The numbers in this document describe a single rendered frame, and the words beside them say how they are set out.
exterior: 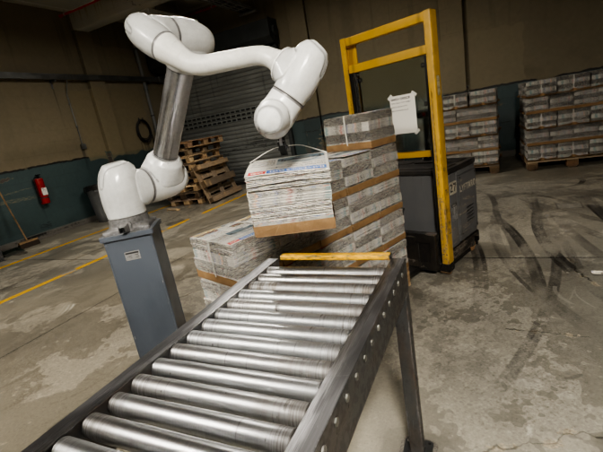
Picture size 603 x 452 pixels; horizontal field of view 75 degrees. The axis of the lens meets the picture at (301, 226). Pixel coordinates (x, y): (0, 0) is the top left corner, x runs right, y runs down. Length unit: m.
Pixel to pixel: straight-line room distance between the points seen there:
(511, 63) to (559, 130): 2.07
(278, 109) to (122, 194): 0.83
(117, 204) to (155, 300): 0.42
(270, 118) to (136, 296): 1.01
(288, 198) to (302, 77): 0.41
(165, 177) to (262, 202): 0.57
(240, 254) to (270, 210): 0.54
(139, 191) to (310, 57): 0.91
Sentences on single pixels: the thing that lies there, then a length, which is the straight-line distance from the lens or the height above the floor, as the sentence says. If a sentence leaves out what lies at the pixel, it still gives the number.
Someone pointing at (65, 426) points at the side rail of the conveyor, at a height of 0.80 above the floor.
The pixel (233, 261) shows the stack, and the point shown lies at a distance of 1.82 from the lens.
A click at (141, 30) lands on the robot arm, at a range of 1.47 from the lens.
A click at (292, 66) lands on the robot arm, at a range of 1.14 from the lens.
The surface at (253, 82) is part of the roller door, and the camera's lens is 9.75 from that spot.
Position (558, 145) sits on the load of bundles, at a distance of 6.91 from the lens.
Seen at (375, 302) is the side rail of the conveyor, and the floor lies 0.80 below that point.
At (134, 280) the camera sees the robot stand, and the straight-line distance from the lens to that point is 1.75.
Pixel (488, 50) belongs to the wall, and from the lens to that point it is 8.49.
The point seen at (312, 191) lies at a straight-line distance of 1.32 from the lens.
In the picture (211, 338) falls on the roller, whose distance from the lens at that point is 1.11.
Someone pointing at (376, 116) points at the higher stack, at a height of 1.25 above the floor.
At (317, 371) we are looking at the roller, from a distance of 0.90.
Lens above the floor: 1.31
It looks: 15 degrees down
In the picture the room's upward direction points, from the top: 10 degrees counter-clockwise
